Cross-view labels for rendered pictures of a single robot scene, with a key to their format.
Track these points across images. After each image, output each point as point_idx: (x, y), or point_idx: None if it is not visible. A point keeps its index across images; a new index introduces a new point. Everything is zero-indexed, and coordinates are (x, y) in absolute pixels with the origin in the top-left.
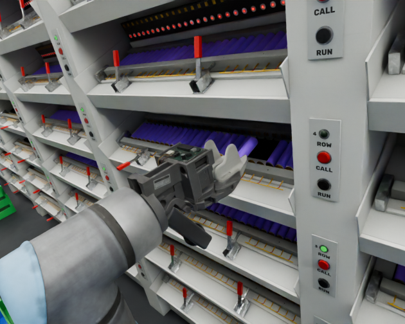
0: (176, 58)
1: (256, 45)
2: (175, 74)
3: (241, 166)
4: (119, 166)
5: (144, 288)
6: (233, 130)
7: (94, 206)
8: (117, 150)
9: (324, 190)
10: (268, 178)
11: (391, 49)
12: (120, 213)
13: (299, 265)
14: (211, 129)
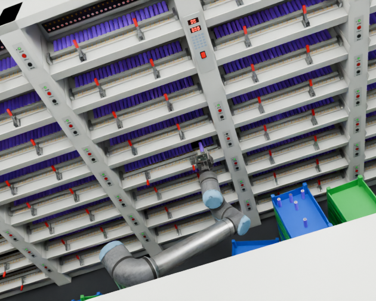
0: (154, 130)
1: (187, 115)
2: (159, 135)
3: (207, 151)
4: (147, 183)
5: (146, 250)
6: None
7: (205, 178)
8: (123, 182)
9: (230, 145)
10: (208, 150)
11: (231, 111)
12: (212, 175)
13: (229, 168)
14: None
